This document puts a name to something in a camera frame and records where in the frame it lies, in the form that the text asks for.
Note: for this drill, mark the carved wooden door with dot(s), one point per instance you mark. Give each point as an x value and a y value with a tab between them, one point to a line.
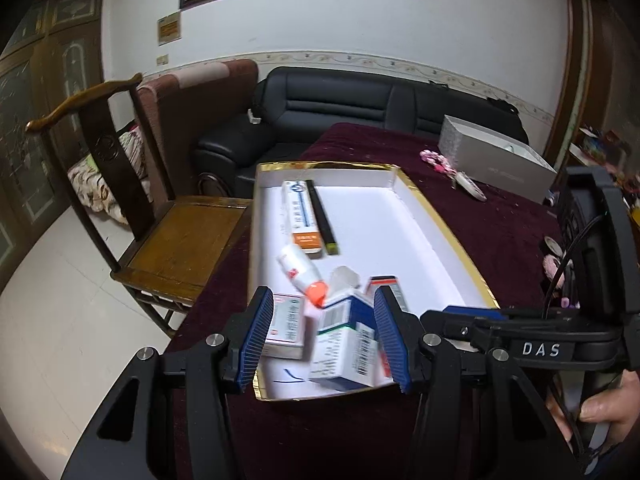
30	135

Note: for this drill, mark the brown fabric armchair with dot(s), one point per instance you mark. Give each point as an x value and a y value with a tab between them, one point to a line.
210	105

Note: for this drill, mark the white bottle orange cap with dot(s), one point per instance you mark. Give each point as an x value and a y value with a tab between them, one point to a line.
300	272

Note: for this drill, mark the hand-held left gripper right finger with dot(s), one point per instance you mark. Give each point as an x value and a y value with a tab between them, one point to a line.
390	340

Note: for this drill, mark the colourful printed carton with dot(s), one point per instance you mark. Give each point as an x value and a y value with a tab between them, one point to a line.
600	145

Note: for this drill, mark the gold-trimmed cardboard box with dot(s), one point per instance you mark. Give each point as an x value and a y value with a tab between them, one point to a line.
380	225

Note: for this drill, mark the wooden cabinet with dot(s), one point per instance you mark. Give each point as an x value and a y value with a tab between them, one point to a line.
590	110

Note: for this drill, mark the white blue medicine carton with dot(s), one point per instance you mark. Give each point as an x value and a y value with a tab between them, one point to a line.
345	345

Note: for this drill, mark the white tag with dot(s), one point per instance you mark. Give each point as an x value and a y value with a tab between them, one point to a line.
254	116

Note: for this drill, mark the white wall switch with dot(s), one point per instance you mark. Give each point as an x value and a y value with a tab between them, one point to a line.
162	59

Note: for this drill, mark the floral cushion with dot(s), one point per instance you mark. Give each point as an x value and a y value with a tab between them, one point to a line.
100	185

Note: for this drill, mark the black bag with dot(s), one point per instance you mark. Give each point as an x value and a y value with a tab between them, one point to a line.
502	106

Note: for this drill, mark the person's right hand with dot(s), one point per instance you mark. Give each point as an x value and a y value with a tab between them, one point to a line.
620	400

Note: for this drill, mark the grey cardboard box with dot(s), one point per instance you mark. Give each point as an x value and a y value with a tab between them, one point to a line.
500	160

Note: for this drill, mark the wooden chair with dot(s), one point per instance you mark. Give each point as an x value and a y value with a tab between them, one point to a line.
180	240

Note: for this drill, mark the pink fluffy hair clip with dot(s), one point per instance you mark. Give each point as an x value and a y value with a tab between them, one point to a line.
554	265

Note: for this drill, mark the black marker lime cap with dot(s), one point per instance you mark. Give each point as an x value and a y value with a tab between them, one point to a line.
322	217

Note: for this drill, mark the white medicine box red stripe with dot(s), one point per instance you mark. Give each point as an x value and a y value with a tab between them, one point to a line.
387	281

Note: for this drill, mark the orange white ointment box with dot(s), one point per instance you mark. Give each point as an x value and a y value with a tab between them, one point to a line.
300	220

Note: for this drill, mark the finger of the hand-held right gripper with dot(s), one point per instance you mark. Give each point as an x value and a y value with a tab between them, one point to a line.
450	327
475	311

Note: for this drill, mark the black leather sofa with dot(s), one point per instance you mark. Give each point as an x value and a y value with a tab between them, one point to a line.
325	105

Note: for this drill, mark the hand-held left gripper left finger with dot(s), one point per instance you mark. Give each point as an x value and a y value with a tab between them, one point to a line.
255	340

